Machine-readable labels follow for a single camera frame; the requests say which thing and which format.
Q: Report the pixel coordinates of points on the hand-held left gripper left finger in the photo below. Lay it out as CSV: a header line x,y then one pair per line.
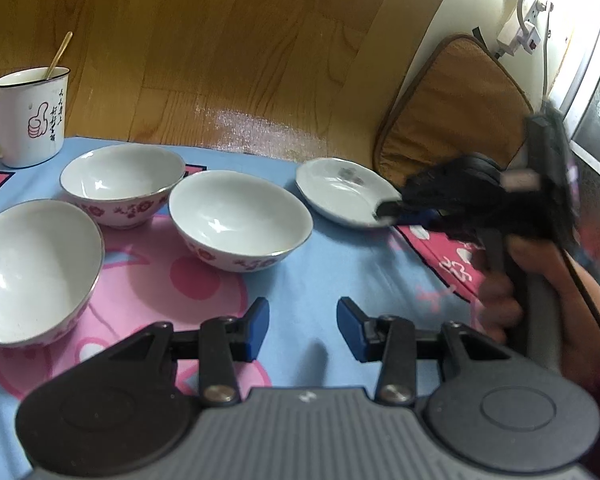
x,y
257,330

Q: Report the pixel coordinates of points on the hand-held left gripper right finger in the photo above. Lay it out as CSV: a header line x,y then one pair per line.
x,y
352,330

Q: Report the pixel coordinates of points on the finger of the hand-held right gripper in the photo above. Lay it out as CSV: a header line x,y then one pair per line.
x,y
422,218
386,208

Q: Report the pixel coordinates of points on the white floral plate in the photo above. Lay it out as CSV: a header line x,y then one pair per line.
x,y
340,187

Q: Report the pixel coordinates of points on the white floral bowl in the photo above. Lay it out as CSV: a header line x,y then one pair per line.
x,y
235,215
122,175
35,265

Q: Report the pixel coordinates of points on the person's right forearm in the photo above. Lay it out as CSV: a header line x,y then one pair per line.
x,y
592,325

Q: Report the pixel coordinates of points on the person's right hand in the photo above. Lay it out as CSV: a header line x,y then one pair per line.
x,y
500,305

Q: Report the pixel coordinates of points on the blue cartoon printed blanket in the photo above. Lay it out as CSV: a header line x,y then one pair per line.
x,y
305,280

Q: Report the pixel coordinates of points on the brown seat cushion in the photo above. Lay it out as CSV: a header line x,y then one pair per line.
x,y
455,110

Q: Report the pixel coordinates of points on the white power strip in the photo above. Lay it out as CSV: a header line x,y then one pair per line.
x,y
527,22

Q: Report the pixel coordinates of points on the white enamel mug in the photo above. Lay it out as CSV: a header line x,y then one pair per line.
x,y
30,120

